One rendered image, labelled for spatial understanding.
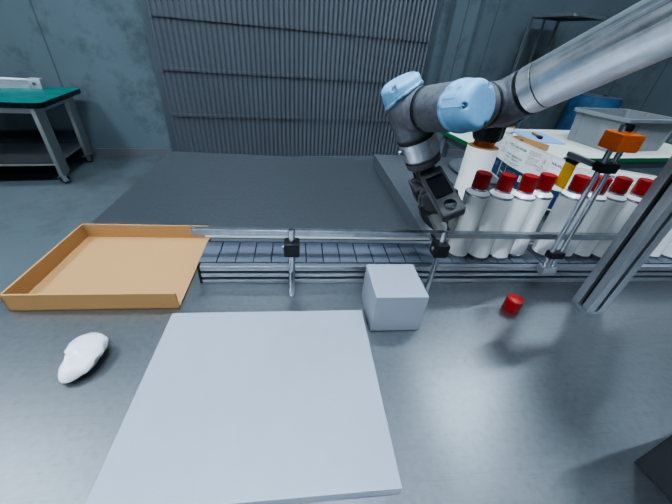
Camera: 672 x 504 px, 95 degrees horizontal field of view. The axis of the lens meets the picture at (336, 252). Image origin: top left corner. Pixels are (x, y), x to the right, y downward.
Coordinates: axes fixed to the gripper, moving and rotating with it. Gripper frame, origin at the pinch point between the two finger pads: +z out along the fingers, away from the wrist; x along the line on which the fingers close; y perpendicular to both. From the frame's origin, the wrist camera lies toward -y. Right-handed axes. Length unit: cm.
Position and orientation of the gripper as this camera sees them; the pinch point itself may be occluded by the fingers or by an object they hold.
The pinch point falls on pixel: (448, 234)
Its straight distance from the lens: 77.1
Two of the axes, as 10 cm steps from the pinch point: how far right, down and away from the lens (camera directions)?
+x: -9.0, 4.0, 1.7
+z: 4.3, 7.2, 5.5
